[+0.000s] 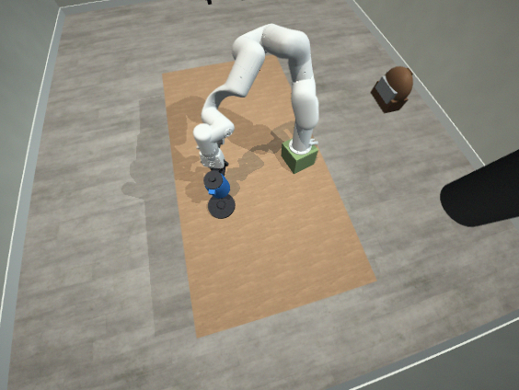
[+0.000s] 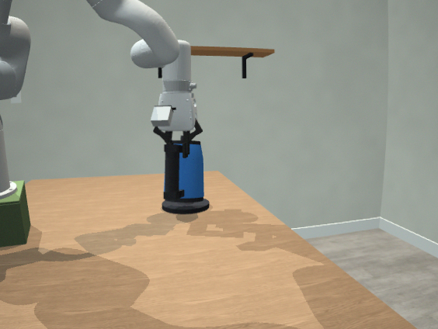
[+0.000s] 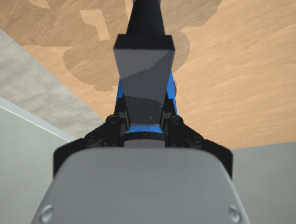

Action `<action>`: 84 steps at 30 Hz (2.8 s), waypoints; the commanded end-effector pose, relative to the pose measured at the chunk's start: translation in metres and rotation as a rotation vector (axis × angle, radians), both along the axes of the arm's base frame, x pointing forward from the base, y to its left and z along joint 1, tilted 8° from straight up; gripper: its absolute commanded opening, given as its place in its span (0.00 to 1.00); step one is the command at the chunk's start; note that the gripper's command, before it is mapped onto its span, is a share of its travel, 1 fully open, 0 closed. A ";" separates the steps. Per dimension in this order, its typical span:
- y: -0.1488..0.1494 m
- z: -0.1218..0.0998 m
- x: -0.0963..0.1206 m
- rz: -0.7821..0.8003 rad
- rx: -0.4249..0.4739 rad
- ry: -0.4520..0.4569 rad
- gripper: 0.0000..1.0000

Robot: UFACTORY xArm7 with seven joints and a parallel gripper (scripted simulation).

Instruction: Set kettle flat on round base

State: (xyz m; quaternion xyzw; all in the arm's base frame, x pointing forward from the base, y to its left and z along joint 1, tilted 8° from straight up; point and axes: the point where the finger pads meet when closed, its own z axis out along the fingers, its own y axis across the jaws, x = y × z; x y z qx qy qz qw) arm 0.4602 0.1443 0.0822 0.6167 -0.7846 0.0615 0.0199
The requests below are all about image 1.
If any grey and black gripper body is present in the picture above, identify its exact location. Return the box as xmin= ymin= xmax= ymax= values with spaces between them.
xmin=200 ymin=148 xmax=225 ymax=168

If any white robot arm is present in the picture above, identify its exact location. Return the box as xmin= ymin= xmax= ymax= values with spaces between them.
xmin=193 ymin=24 xmax=318 ymax=158

